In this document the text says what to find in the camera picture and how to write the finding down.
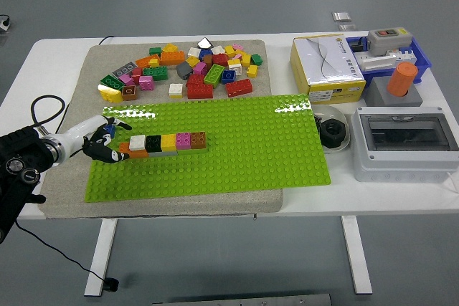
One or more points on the orange long building brick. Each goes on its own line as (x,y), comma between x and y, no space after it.
(140,154)
(172,58)
(145,61)

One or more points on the grey square block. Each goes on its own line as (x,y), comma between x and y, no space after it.
(376,96)

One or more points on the blue plastic bin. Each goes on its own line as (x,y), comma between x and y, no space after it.
(423,58)

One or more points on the dark green long brick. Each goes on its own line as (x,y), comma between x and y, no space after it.
(112,82)

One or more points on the dark grey building brick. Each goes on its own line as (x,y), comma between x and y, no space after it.
(184,70)

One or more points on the small black screws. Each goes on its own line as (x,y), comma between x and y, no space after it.
(316,119)

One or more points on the red long building brick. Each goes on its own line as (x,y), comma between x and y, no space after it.
(239,88)
(199,91)

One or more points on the pink building brick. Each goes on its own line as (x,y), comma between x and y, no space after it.
(199,68)
(126,79)
(146,84)
(183,141)
(237,47)
(237,56)

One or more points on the yellow long building brick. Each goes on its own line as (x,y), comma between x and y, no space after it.
(112,96)

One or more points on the brown building brick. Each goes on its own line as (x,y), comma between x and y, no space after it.
(207,61)
(129,93)
(198,140)

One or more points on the grey flat long brick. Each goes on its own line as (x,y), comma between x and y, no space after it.
(125,69)

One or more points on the yellow and white cardboard box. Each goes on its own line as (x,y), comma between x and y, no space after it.
(322,66)

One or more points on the grey-brown table mat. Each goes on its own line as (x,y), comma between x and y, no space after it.
(179,205)

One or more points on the green long building brick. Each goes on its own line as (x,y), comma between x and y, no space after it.
(156,74)

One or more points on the white table leg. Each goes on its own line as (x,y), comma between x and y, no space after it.
(100,259)
(355,256)

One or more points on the lime green long brick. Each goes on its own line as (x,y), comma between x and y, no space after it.
(214,75)
(192,152)

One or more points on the large black hex nut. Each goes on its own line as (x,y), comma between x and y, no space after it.
(331,134)

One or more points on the green studded baseplate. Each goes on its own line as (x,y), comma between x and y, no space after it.
(233,148)

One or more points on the shiny black building brick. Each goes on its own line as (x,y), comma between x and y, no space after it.
(204,43)

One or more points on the white building brick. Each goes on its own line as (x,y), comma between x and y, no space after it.
(194,52)
(235,67)
(137,142)
(217,49)

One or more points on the white dish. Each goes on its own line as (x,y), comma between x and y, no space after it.
(333,110)

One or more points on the orange cylinder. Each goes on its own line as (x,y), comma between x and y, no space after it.
(401,80)

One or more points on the silver floor socket cover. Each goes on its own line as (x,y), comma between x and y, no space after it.
(341,16)

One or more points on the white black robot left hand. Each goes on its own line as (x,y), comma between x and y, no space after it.
(84,128)

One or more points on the white and yellow brick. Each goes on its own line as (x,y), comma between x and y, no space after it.
(175,89)

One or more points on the grey switch box red button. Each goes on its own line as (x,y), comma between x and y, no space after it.
(389,42)

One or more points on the blue building brick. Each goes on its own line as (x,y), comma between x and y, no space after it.
(228,76)
(205,53)
(110,130)

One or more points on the white floor power socket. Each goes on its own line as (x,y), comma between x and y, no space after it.
(4,26)

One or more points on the grey electrical distribution box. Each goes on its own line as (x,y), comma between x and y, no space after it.
(405,166)

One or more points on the white circuit breaker unit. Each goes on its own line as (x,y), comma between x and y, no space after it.
(376,62)

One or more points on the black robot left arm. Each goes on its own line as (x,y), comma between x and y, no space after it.
(14,177)

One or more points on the grey long building brick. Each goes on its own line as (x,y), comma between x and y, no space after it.
(163,153)

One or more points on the black power adapter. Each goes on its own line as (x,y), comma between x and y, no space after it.
(358,47)

